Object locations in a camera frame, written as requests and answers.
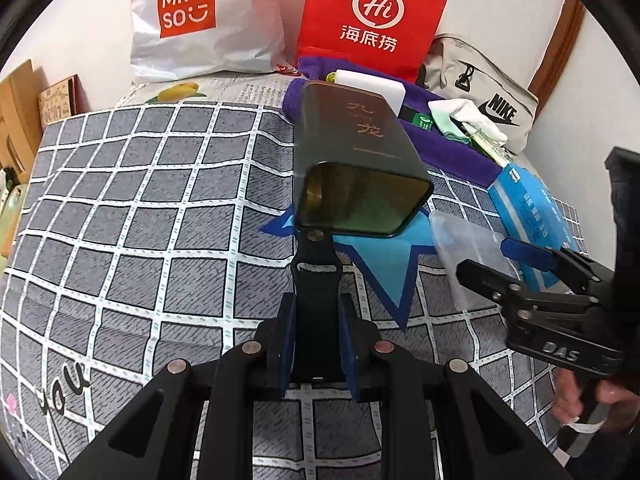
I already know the illustrated book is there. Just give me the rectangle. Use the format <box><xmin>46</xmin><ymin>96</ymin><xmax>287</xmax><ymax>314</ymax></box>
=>
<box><xmin>39</xmin><ymin>75</ymin><xmax>81</xmax><ymax>128</ymax></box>

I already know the dark cloth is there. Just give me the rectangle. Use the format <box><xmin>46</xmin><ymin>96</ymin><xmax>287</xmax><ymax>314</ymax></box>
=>
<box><xmin>604</xmin><ymin>146</ymin><xmax>640</xmax><ymax>291</ymax></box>

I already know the olive green cloth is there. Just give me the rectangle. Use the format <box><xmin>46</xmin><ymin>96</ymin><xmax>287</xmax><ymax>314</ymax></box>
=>
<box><xmin>0</xmin><ymin>167</ymin><xmax>26</xmax><ymax>241</ymax></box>

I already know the white plastic shopping bag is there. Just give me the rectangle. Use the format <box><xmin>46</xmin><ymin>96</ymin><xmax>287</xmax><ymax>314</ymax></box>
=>
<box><xmin>131</xmin><ymin>0</ymin><xmax>286</xmax><ymax>83</ymax></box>

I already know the purple towel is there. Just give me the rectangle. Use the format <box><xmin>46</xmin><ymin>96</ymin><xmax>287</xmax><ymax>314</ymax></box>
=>
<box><xmin>282</xmin><ymin>55</ymin><xmax>513</xmax><ymax>186</ymax></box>

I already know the green tissue pack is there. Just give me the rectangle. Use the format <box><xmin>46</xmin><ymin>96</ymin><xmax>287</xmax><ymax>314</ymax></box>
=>
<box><xmin>467</xmin><ymin>130</ymin><xmax>513</xmax><ymax>167</ymax></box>

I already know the brown wooden frame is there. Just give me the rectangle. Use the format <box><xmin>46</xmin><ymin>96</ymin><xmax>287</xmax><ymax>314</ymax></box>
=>
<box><xmin>532</xmin><ymin>0</ymin><xmax>586</xmax><ymax>111</ymax></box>

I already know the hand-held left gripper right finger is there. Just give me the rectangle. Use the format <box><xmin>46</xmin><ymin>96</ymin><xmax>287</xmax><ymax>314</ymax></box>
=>
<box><xmin>337</xmin><ymin>292</ymin><xmax>576</xmax><ymax>480</ymax></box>

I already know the person's right hand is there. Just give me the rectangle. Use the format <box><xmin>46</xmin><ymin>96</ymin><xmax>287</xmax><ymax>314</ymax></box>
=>
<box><xmin>554</xmin><ymin>367</ymin><xmax>640</xmax><ymax>431</ymax></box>

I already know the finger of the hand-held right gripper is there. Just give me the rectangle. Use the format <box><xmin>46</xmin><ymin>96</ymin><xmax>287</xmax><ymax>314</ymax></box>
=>
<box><xmin>500</xmin><ymin>237</ymin><xmax>601</xmax><ymax>286</ymax></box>
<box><xmin>456</xmin><ymin>259</ymin><xmax>531</xmax><ymax>306</ymax></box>

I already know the white sponge block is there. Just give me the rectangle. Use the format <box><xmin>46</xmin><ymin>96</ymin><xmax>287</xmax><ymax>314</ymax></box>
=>
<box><xmin>334</xmin><ymin>68</ymin><xmax>406</xmax><ymax>117</ymax></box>

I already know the grey sling bag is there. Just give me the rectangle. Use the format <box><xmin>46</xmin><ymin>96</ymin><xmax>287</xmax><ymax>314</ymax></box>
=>
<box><xmin>417</xmin><ymin>34</ymin><xmax>540</xmax><ymax>155</ymax></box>

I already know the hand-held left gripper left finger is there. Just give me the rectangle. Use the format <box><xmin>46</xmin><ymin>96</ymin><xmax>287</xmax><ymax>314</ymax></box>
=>
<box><xmin>50</xmin><ymin>292</ymin><xmax>301</xmax><ymax>480</ymax></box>

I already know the dark green tin box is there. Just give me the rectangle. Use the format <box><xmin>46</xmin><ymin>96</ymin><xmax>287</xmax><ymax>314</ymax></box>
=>
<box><xmin>292</xmin><ymin>80</ymin><xmax>435</xmax><ymax>238</ymax></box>

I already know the pale green cloth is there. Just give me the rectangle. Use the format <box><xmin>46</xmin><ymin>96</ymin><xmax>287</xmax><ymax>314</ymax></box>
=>
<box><xmin>429</xmin><ymin>101</ymin><xmax>473</xmax><ymax>142</ymax></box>

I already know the white cloth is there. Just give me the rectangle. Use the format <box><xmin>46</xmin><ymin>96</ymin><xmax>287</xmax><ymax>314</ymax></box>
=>
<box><xmin>447</xmin><ymin>99</ymin><xmax>508</xmax><ymax>145</ymax></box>

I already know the brown cardboard box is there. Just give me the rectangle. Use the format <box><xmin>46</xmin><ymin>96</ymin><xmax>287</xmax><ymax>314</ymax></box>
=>
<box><xmin>0</xmin><ymin>59</ymin><xmax>46</xmax><ymax>176</ymax></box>

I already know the clear plastic bag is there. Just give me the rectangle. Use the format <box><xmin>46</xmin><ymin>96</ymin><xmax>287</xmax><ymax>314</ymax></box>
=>
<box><xmin>429</xmin><ymin>209</ymin><xmax>523</xmax><ymax>313</ymax></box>

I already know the blue tissue pack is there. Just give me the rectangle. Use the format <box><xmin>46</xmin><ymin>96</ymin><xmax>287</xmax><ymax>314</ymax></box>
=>
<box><xmin>487</xmin><ymin>162</ymin><xmax>586</xmax><ymax>286</ymax></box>

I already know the grey grid print blanket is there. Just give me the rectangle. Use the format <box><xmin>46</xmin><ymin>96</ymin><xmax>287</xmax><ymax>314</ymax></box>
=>
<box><xmin>0</xmin><ymin>100</ymin><xmax>601</xmax><ymax>480</ymax></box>

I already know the fruit print bedsheet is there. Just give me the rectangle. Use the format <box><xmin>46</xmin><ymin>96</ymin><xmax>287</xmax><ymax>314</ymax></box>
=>
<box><xmin>117</xmin><ymin>72</ymin><xmax>311</xmax><ymax>111</ymax></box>

